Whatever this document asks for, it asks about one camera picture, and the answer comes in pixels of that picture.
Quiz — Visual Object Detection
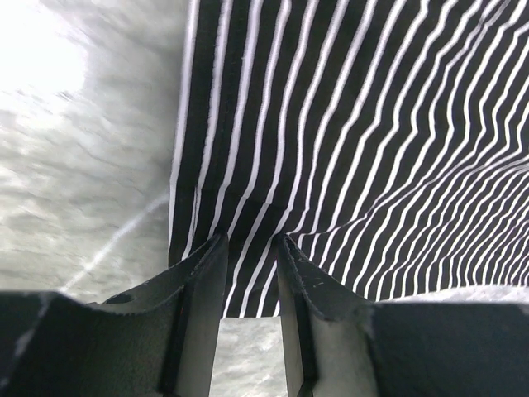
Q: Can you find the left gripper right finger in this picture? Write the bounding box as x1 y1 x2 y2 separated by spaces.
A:
274 235 528 396

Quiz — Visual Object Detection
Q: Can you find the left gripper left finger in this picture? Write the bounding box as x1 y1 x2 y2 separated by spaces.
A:
1 233 228 396

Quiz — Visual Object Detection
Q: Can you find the black white striped tank top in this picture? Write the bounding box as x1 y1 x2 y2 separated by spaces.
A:
169 1 528 318

